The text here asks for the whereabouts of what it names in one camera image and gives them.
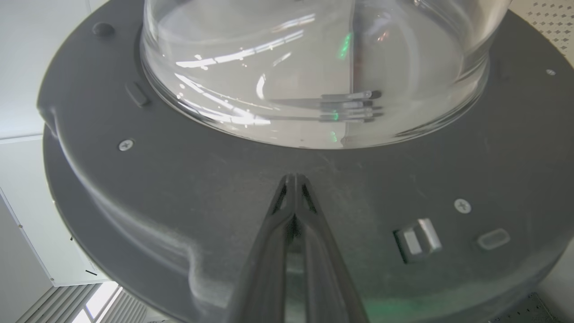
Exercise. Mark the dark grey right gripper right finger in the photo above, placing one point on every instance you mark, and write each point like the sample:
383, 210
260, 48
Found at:
329, 278

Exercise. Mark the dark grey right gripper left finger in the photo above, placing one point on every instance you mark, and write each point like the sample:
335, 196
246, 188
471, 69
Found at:
264, 269

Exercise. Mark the grey washing machine door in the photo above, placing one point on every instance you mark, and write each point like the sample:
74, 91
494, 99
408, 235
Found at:
188, 188

